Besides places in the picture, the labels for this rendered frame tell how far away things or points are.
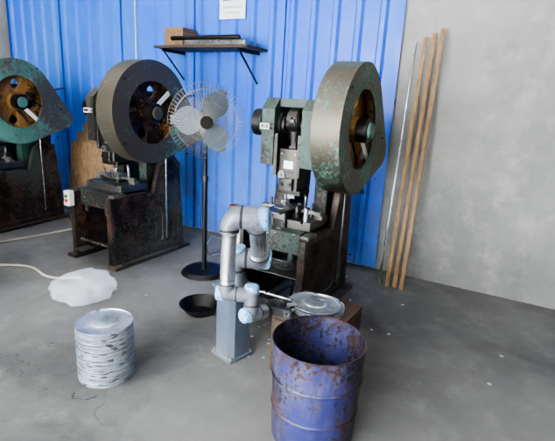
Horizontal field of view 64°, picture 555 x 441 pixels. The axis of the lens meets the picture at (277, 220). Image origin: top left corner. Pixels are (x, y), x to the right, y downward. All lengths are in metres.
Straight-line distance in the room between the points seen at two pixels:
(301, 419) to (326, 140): 1.44
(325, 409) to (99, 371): 1.19
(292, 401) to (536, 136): 2.77
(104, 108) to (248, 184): 1.69
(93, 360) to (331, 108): 1.82
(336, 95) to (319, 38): 1.75
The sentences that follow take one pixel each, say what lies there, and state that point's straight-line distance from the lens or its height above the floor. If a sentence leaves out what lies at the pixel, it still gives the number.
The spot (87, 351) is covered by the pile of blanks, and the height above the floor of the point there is 0.22.
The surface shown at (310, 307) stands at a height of 0.40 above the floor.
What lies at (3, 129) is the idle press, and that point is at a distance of 5.08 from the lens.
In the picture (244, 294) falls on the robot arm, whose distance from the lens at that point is 2.20.
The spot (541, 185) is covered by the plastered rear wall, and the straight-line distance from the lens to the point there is 3.93.
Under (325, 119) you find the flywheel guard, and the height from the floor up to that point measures 1.40.
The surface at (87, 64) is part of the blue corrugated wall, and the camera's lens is 6.10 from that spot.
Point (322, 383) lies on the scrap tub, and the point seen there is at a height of 0.39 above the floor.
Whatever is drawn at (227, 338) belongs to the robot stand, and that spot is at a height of 0.15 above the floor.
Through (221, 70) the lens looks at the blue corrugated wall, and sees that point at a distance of 4.77.
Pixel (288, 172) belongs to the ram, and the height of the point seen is 1.01.
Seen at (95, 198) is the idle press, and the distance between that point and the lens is 4.12.
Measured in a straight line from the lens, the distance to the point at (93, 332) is 2.47.
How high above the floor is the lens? 1.49
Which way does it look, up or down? 15 degrees down
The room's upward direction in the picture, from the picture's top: 3 degrees clockwise
